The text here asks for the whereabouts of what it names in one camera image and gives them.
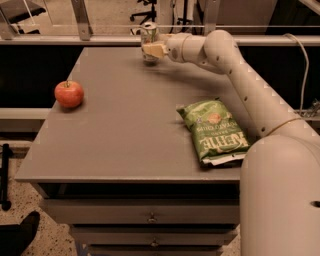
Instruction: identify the grey drawer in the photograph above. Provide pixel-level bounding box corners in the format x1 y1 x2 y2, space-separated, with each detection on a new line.
40 199 240 224
71 225 237 247

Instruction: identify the black office chair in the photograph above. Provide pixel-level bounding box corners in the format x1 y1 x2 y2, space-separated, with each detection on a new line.
129 0 157 35

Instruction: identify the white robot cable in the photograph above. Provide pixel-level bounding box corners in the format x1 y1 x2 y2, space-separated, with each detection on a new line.
283 32 311 116

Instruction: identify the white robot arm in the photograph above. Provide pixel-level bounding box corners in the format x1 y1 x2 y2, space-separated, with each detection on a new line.
142 30 320 256

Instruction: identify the dark bench seat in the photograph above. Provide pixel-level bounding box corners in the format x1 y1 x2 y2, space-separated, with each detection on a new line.
0 0 46 34

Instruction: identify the grey drawer cabinet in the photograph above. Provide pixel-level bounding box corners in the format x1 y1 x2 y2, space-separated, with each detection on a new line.
16 48 255 256

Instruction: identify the green Kettle chips bag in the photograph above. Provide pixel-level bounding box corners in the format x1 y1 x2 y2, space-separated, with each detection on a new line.
177 99 250 166

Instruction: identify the red apple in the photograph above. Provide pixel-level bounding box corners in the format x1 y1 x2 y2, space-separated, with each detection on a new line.
54 80 84 108

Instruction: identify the black stand on floor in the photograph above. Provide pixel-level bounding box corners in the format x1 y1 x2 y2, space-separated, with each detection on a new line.
0 143 13 211

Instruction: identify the top grey drawer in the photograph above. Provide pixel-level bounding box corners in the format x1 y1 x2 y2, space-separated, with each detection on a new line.
40 199 240 224

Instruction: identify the middle grey drawer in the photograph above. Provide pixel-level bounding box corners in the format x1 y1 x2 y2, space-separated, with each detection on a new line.
71 225 237 247

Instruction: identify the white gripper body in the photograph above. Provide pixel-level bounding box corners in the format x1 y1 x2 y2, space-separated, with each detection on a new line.
166 33 187 63

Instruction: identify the metal railing frame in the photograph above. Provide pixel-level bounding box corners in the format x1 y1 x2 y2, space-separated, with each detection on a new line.
0 0 320 46

